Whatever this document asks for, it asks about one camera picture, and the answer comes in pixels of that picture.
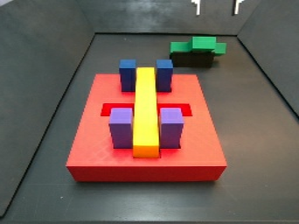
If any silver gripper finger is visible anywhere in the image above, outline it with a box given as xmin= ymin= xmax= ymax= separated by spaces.
xmin=190 ymin=0 xmax=201 ymax=16
xmin=232 ymin=0 xmax=244 ymax=16

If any green stepped block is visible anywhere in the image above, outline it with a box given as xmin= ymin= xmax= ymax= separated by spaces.
xmin=169 ymin=37 xmax=226 ymax=56

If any black angle fixture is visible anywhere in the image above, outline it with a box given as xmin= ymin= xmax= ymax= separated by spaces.
xmin=168 ymin=50 xmax=216 ymax=69

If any red base board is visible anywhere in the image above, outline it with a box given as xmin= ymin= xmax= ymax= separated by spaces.
xmin=66 ymin=74 xmax=226 ymax=182

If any yellow long bar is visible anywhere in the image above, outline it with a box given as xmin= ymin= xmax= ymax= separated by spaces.
xmin=133 ymin=67 xmax=158 ymax=158

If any blue right post block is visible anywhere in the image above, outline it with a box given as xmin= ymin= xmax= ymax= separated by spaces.
xmin=156 ymin=59 xmax=173 ymax=92

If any blue post block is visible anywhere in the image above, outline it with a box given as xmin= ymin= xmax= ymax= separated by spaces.
xmin=156 ymin=59 xmax=173 ymax=92
xmin=118 ymin=59 xmax=136 ymax=92

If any blue left post block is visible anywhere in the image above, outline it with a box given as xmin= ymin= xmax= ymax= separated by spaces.
xmin=118 ymin=59 xmax=136 ymax=92

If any purple right post block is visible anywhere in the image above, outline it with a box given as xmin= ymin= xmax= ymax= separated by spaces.
xmin=160 ymin=108 xmax=184 ymax=149

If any purple post block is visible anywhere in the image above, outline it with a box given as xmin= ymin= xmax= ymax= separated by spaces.
xmin=160 ymin=108 xmax=184 ymax=149
xmin=108 ymin=108 xmax=133 ymax=149

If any purple left post block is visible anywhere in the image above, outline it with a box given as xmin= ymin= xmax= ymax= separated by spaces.
xmin=108 ymin=108 xmax=133 ymax=149

